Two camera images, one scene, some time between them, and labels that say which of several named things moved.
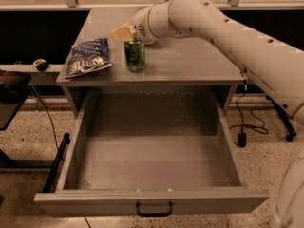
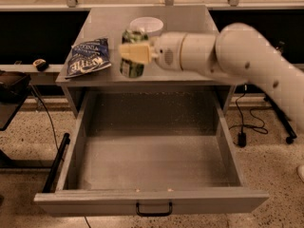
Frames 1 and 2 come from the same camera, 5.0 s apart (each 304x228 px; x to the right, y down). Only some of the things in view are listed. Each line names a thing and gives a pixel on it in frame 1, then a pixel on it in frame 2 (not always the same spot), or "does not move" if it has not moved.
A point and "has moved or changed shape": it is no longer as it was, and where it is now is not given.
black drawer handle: (154, 214) does not move
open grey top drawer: (129, 147) does not move
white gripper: (141, 25) to (167, 51)
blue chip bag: (88, 57) does not move
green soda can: (135, 54) has moved or changed shape
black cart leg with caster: (285, 115) does not move
